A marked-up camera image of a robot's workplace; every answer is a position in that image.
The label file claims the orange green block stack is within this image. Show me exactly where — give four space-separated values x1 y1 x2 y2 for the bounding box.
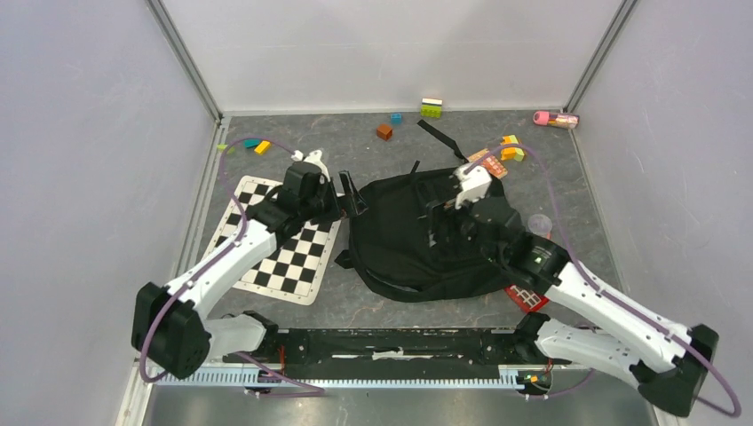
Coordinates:
501 135 526 162

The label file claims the brown orange cube block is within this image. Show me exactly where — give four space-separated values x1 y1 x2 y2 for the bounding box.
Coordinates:
376 123 393 141

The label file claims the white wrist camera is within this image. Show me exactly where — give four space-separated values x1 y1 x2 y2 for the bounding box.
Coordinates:
453 164 492 209
290 149 331 181

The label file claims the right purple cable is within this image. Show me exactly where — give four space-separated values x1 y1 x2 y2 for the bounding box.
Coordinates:
464 142 742 419

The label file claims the purple cable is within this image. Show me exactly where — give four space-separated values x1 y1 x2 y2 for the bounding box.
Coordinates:
464 142 742 419
138 137 326 399

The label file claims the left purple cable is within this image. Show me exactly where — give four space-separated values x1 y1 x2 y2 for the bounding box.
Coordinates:
138 137 326 399

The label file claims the yellow orange block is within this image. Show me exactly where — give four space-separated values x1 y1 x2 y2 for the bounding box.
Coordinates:
254 139 272 155

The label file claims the green half round block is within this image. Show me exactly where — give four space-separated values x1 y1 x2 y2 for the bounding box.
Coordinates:
217 144 235 154

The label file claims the red window toy brick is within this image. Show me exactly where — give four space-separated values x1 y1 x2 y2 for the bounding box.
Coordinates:
504 285 549 313

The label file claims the black student backpack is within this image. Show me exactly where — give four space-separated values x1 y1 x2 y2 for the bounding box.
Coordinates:
335 120 519 304

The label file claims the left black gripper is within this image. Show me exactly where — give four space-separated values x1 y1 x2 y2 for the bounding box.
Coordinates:
300 170 368 225

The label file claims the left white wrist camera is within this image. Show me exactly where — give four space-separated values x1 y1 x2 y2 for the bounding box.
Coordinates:
290 149 331 181

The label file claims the pink capped marker tube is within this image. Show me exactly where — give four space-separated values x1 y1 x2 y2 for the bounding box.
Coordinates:
533 110 580 130

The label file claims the clear round glitter jar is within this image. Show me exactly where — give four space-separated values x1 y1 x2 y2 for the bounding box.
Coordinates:
527 213 553 239

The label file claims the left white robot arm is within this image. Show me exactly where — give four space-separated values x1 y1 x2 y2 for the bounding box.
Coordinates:
131 160 367 383

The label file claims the small orange spiral notebook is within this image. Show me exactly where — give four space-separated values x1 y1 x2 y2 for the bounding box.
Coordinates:
467 148 508 179

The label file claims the green white block stack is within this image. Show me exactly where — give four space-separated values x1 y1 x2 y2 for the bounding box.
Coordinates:
420 98 443 118

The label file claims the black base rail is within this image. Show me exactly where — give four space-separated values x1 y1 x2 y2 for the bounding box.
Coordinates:
251 327 562 381

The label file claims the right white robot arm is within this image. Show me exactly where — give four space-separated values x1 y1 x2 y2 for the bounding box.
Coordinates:
426 197 719 417

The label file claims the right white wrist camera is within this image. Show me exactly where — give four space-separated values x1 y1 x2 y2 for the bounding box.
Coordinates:
453 164 492 209

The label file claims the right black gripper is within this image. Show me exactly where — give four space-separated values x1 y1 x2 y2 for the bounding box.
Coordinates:
418 190 503 267

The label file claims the black white chessboard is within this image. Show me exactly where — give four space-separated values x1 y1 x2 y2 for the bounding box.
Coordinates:
202 176 341 306

